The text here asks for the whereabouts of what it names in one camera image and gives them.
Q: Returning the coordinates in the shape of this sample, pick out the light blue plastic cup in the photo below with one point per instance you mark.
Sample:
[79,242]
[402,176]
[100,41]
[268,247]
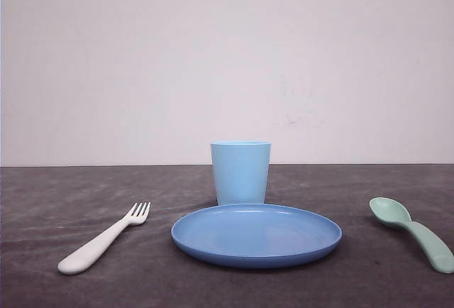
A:
[240,171]

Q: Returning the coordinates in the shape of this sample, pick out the mint green plastic spoon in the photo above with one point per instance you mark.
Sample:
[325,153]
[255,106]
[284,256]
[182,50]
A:
[393,214]

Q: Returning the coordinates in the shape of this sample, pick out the white plastic fork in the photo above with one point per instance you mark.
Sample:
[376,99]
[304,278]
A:
[85,256]

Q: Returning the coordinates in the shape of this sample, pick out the blue plastic plate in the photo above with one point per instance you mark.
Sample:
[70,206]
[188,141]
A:
[256,236]

